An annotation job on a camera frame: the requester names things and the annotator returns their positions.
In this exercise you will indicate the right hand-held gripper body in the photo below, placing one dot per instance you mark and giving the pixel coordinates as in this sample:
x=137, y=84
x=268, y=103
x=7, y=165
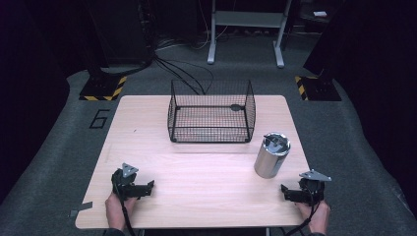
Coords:
x=311, y=188

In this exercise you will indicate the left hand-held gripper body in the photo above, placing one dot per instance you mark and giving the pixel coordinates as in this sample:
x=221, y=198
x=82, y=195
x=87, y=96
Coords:
x=126, y=183

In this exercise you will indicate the shiny metal can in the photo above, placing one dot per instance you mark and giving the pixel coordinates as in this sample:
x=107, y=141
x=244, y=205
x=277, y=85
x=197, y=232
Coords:
x=272, y=157

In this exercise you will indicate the person's left hand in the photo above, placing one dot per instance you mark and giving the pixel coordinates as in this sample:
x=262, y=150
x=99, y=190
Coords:
x=116, y=211

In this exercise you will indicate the person's right hand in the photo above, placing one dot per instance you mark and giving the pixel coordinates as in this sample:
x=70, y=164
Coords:
x=318, y=218

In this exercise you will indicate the grey tape strip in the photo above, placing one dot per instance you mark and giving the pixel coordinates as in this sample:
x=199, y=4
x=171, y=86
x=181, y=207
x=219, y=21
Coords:
x=81, y=208

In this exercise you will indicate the black base with hazard stripes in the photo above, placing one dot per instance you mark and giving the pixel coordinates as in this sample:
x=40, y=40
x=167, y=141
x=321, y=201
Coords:
x=103, y=88
x=316, y=88

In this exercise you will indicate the black cabinet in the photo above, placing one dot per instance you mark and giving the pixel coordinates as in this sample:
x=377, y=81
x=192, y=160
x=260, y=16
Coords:
x=121, y=29

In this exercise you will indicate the small white box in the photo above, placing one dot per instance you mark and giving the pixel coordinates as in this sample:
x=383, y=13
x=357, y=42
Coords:
x=320, y=13

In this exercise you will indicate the white metal stand frame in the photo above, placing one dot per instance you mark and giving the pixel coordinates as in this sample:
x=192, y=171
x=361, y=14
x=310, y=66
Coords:
x=246, y=19

